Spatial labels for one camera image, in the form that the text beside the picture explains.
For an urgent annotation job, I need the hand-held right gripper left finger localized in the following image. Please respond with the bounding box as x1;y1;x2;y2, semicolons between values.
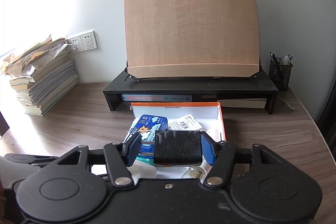
58;133;143;186

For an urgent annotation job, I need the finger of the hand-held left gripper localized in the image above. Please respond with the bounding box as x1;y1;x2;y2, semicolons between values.
4;153;60;168

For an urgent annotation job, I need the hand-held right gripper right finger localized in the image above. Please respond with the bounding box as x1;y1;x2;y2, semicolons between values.
201;132;280;186

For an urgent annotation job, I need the blue tissue pack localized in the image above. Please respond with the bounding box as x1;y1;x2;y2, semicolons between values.
136;114;168;156

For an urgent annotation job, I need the black charger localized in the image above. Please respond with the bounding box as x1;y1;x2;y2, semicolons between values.
140;130;204;167

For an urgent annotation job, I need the orange and white cardboard box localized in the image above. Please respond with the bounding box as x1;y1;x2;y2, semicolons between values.
123;101;227;185

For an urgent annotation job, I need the green and white bandage box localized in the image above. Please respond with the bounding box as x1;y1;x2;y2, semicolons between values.
123;119;155;163

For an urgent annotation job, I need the large white plug adapter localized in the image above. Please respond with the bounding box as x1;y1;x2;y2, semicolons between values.
181;164;210;180

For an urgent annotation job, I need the white carton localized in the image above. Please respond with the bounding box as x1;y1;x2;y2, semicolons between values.
168;114;203;132

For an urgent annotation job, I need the beige book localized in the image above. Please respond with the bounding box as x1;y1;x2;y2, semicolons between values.
218;98;268;109

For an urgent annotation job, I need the black desk riser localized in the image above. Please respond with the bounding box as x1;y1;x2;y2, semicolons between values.
102;69;279;115

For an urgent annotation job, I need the stack of books and papers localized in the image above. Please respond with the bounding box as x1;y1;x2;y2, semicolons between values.
1;34;79;116

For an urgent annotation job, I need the small clear plastic strip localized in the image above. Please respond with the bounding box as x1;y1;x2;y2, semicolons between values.
278;97;296;111

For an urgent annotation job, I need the black mesh pen holder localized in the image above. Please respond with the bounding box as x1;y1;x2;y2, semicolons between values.
268;57;294;92

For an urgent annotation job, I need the wooden book stand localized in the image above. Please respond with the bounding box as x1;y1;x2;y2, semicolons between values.
124;0;263;81

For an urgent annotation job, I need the dark curtain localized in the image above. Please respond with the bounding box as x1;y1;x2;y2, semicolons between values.
316;64;336;131

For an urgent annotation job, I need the white wall socket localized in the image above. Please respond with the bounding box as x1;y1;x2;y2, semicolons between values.
67;35;84;52
79;30;98;51

